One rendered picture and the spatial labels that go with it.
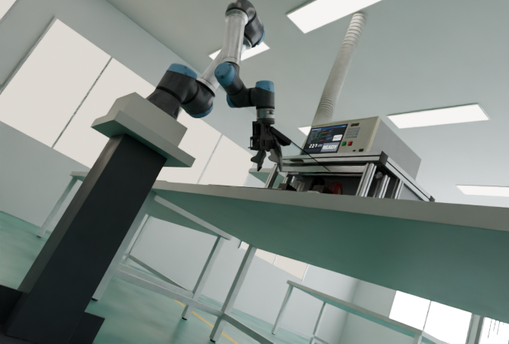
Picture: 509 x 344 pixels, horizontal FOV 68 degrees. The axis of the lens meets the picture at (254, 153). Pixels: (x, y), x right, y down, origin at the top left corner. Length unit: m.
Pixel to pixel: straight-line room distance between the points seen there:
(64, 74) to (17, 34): 0.73
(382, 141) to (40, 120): 4.94
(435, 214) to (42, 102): 5.54
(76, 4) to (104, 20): 0.42
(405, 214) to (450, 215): 0.10
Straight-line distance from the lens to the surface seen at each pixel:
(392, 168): 1.68
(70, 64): 6.16
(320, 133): 2.01
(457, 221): 0.90
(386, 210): 1.00
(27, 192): 5.93
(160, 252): 6.48
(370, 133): 1.77
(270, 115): 1.46
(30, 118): 5.96
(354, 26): 4.14
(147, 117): 1.40
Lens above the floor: 0.42
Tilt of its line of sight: 18 degrees up
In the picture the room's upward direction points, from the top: 25 degrees clockwise
